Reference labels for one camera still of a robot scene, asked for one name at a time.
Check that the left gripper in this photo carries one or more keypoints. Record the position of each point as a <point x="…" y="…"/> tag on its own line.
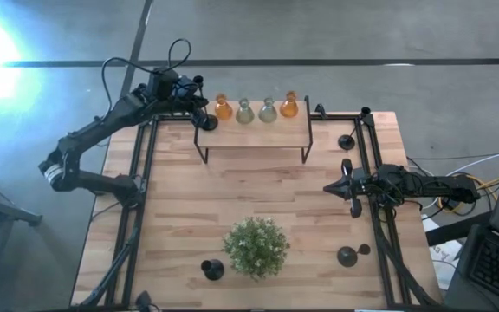
<point x="173" y="89"/>

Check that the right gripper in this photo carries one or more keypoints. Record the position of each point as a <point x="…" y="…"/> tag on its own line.
<point x="362" y="184"/>

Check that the orange glass candle holder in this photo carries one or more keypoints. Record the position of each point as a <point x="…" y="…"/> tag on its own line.
<point x="223" y="110"/>
<point x="289" y="110"/>

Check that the green glass candle holder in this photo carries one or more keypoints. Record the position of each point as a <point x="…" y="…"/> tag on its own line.
<point x="268" y="113"/>
<point x="244" y="115"/>

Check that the black bottle-shaped candle holder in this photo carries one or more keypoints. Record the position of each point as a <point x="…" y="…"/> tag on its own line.
<point x="213" y="269"/>

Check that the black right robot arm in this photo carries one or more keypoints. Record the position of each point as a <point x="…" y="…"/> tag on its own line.
<point x="440" y="186"/>

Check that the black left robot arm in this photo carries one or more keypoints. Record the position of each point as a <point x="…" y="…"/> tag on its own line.
<point x="98" y="128"/>

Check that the black stemmed candle holder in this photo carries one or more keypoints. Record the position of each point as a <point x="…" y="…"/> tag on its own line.
<point x="347" y="256"/>

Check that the wooden shelf with black legs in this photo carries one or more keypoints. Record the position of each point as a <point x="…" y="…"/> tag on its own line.
<point x="258" y="132"/>

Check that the green plant in black pot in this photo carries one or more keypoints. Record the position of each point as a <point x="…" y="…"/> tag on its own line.
<point x="256" y="248"/>

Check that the white paper sheet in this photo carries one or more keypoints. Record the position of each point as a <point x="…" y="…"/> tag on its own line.
<point x="444" y="255"/>

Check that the small black object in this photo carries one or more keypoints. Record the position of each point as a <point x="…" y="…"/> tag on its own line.
<point x="143" y="300"/>

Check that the dark grey furniture piece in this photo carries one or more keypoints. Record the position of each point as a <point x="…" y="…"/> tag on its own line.
<point x="2" y="211"/>

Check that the black aluminium rig frame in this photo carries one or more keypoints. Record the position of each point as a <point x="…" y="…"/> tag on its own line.
<point x="377" y="234"/>
<point x="127" y="286"/>

